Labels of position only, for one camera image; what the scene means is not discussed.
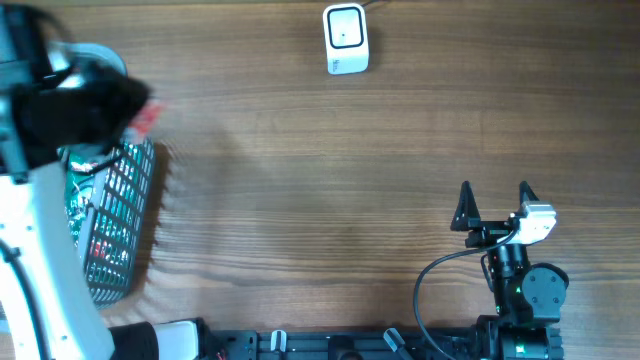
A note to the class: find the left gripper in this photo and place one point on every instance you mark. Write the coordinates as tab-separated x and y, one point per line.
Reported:
125	97

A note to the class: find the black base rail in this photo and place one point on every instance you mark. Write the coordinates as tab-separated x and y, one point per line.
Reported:
458	343

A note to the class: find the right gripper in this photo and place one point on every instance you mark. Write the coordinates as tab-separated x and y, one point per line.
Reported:
467	217

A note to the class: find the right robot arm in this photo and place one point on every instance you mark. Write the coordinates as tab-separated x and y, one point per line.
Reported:
528	297

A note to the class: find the white barcode scanner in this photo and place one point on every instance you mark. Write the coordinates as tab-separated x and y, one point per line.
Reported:
346	38

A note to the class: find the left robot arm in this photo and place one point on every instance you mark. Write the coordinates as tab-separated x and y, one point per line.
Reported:
44	294

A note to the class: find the green 3M gloves bag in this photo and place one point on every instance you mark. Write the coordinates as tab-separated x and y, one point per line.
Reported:
78	191

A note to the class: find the grey plastic mesh basket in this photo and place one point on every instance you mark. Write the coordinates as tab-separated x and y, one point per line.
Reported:
110	235

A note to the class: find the small red snack box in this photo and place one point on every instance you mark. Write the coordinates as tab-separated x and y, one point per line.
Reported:
140	126

